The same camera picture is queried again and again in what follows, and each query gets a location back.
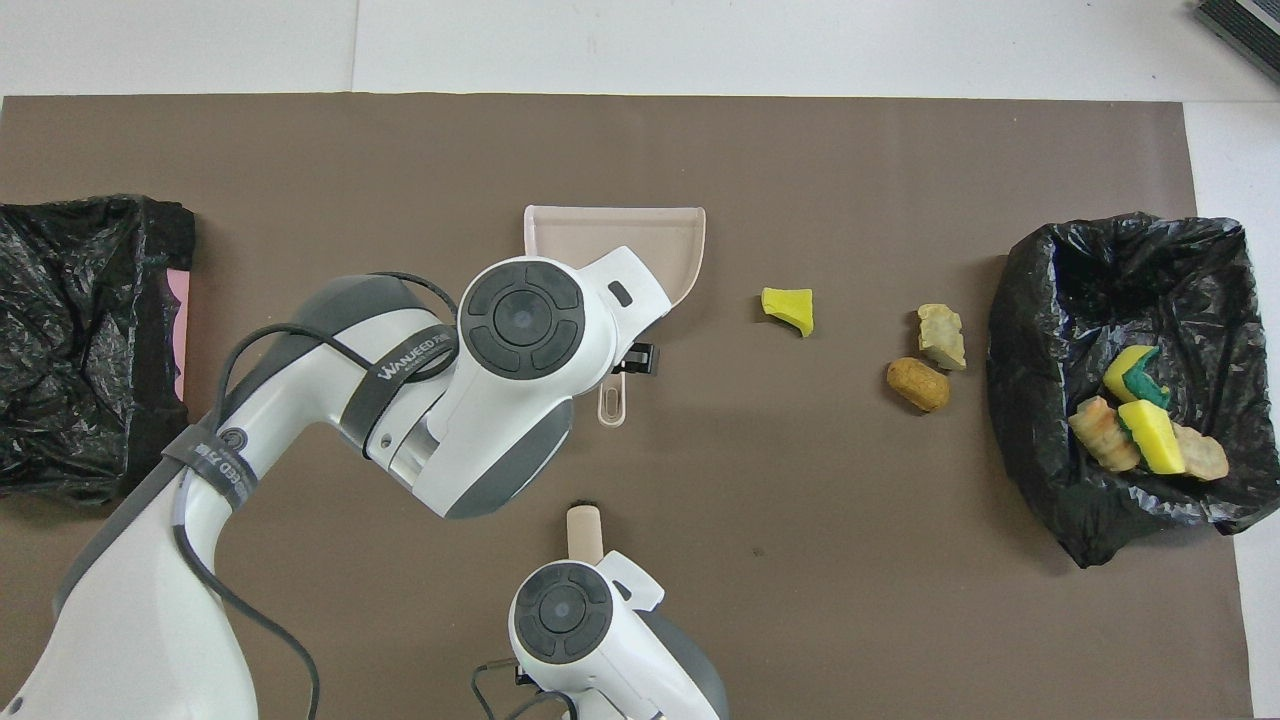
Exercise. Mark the large pale stone chunk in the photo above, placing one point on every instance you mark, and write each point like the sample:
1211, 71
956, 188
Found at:
1103, 435

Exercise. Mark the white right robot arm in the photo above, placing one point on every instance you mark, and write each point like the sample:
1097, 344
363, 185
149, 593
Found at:
600, 680

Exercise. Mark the small pale stone chunk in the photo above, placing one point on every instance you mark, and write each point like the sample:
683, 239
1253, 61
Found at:
1203, 456

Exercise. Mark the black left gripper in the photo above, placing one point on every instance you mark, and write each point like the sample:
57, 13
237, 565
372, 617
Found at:
643, 360

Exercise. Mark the beige plastic dustpan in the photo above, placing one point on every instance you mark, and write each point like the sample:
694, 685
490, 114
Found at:
660, 240

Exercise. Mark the beige hand brush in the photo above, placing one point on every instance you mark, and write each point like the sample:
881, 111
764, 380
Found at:
583, 535

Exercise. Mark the pink plastic bin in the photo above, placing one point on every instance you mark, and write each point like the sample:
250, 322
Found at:
180, 330

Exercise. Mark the dark grey ribbed device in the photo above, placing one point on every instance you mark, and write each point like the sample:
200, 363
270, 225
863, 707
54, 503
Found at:
1250, 25

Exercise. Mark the black plastic trash bag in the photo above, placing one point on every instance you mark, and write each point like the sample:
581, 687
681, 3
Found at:
80, 350
1060, 300

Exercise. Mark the brown potato-shaped lump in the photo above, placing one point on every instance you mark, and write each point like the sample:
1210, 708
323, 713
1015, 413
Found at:
918, 384

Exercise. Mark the yellow sponge piece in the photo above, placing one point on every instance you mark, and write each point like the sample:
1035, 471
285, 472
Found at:
1152, 437
1128, 370
785, 303

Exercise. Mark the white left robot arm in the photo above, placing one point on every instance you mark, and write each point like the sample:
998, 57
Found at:
500, 420

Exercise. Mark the brown table mat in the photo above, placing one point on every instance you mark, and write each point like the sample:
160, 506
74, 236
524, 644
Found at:
850, 150

